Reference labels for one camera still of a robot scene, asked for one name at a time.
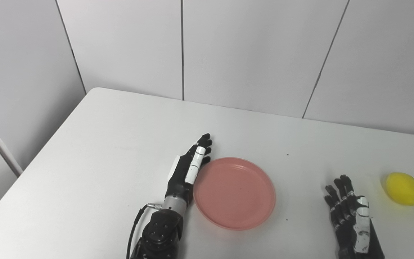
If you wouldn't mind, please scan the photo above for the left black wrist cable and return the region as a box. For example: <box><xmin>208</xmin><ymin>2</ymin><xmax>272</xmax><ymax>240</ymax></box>
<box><xmin>126</xmin><ymin>203</ymin><xmax>163</xmax><ymax>259</ymax></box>

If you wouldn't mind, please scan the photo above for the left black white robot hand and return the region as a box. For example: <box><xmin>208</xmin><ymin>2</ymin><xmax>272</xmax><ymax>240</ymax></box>
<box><xmin>165</xmin><ymin>133</ymin><xmax>213</xmax><ymax>205</ymax></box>

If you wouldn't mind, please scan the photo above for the pink round plate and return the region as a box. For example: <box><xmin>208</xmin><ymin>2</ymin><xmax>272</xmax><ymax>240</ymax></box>
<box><xmin>193</xmin><ymin>157</ymin><xmax>276</xmax><ymax>231</ymax></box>

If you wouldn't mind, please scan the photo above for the yellow lemon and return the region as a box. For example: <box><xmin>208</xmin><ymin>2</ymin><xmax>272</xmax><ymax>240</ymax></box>
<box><xmin>386</xmin><ymin>172</ymin><xmax>414</xmax><ymax>206</ymax></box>

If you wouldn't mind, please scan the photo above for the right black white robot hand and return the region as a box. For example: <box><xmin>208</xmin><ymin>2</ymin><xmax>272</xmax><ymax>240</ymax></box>
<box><xmin>324</xmin><ymin>175</ymin><xmax>386</xmax><ymax>259</ymax></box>

